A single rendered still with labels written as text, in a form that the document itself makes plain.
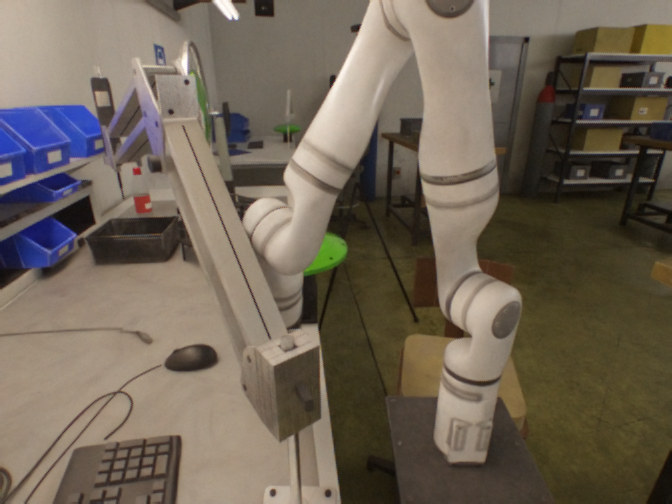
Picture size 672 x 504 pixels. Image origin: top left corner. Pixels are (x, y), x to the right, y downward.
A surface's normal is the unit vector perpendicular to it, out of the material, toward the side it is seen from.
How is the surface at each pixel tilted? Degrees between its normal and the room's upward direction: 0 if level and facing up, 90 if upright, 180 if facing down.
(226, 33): 90
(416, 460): 0
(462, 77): 100
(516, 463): 0
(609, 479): 0
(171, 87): 90
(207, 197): 47
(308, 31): 90
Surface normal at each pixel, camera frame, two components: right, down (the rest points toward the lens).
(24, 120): 0.11, 0.34
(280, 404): 0.62, 0.30
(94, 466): 0.10, -0.93
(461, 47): 0.26, 0.50
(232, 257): 0.45, -0.41
